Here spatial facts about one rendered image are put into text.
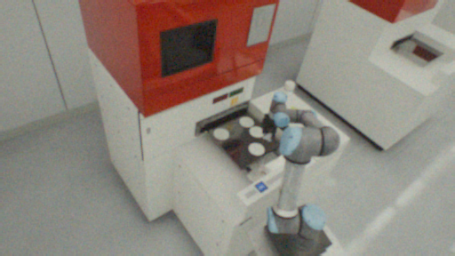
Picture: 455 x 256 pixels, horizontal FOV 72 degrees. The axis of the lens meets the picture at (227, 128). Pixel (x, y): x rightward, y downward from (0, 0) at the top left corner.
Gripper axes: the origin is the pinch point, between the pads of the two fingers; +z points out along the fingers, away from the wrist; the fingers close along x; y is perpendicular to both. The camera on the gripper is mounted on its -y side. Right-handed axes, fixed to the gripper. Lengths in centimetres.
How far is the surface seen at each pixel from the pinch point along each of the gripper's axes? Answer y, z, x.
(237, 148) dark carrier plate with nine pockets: 18.6, 9.2, 0.8
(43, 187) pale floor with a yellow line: 167, 98, -15
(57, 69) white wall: 173, 41, -99
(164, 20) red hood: 61, -74, 8
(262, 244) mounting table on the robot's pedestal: 5, 17, 58
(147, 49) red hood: 67, -63, 14
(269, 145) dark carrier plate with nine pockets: -2.1, 9.4, -4.1
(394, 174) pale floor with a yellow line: -156, 101, -63
